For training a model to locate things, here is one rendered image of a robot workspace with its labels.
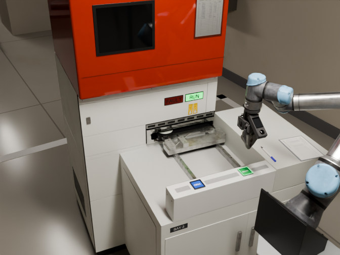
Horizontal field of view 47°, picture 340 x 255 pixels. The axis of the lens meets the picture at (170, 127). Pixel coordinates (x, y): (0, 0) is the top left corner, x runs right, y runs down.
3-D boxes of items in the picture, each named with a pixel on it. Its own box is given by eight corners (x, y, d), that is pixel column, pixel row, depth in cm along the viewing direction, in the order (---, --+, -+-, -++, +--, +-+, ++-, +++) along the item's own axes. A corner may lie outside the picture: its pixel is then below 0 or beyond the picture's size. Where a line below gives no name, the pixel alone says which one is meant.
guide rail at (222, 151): (204, 136, 244) (205, 132, 243) (207, 135, 245) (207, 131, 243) (249, 184, 205) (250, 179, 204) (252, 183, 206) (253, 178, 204)
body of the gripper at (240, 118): (250, 124, 186) (253, 101, 180) (260, 132, 179) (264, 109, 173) (236, 127, 183) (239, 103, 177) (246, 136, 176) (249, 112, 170)
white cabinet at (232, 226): (125, 252, 269) (119, 154, 227) (244, 214, 303) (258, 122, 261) (161, 335, 219) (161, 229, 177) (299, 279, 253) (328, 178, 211)
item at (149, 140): (145, 142, 232) (145, 129, 227) (211, 128, 247) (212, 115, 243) (147, 144, 231) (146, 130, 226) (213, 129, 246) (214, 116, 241)
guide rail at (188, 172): (164, 145, 235) (164, 141, 233) (167, 144, 235) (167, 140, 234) (203, 197, 196) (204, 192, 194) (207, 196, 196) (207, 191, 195)
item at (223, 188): (164, 209, 188) (165, 186, 181) (261, 181, 207) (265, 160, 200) (172, 222, 180) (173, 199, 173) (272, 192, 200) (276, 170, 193)
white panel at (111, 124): (84, 158, 222) (76, 94, 202) (211, 130, 251) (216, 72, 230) (85, 161, 220) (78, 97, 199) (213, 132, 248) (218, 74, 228)
